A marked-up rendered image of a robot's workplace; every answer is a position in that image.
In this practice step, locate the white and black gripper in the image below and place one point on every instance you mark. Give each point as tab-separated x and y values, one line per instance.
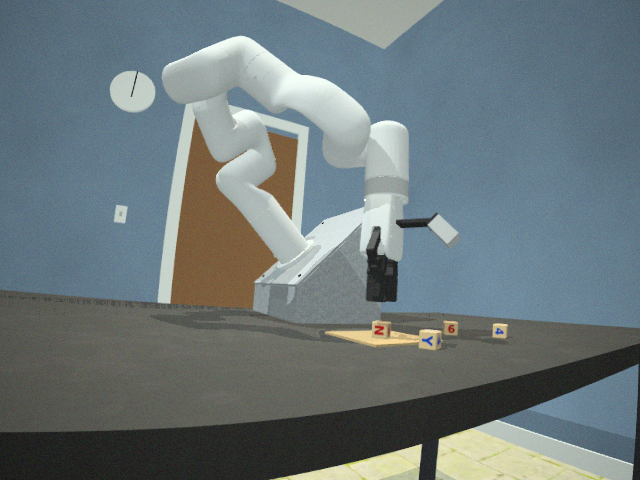
381	210

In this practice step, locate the cream letter block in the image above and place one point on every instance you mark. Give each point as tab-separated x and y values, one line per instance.
450	328
500	331
430	339
381	329

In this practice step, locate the tan flat mat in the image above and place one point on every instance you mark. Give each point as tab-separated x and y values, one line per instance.
364	337

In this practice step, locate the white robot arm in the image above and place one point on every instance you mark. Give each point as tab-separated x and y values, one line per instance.
205	77

